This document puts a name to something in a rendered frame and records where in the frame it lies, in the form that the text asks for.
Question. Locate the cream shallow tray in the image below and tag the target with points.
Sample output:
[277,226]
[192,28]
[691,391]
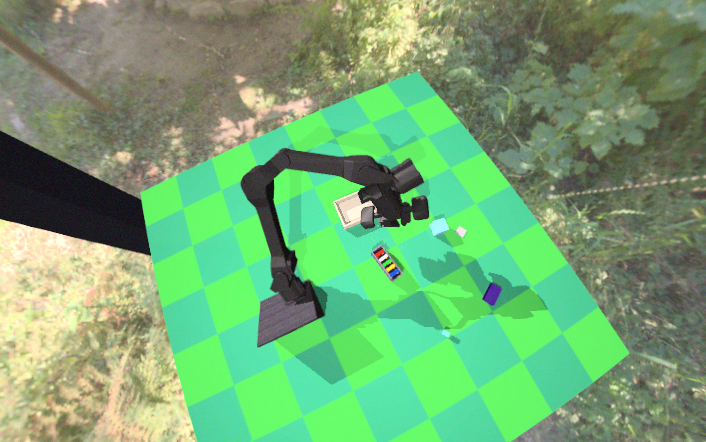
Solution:
[349,209]

